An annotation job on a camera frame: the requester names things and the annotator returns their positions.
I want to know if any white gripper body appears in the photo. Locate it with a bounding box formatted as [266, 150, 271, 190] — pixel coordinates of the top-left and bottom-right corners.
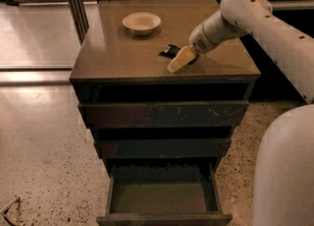
[188, 24, 217, 54]

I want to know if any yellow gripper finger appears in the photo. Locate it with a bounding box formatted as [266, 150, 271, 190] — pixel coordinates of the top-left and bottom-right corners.
[167, 46, 197, 73]

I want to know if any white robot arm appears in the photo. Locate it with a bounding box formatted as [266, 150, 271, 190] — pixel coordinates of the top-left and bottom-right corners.
[168, 0, 314, 226]

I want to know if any top drawer front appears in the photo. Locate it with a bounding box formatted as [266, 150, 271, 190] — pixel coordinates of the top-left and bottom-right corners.
[78, 101, 248, 129]

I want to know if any brown drawer cabinet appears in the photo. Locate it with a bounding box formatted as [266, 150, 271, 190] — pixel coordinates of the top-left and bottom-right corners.
[69, 0, 262, 226]

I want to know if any middle drawer front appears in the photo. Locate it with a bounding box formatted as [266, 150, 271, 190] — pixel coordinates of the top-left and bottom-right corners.
[94, 139, 231, 159]

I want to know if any open bottom drawer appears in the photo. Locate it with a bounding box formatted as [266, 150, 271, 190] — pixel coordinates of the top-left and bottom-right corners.
[97, 163, 233, 226]

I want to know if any white ceramic bowl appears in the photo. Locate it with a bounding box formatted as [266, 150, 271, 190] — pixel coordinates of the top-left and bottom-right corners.
[123, 12, 161, 36]

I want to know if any metal door frame post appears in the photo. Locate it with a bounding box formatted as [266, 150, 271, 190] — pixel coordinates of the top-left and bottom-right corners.
[68, 0, 89, 43]

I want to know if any metal bracket on floor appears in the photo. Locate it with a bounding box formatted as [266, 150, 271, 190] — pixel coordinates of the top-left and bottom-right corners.
[0, 196, 23, 226]

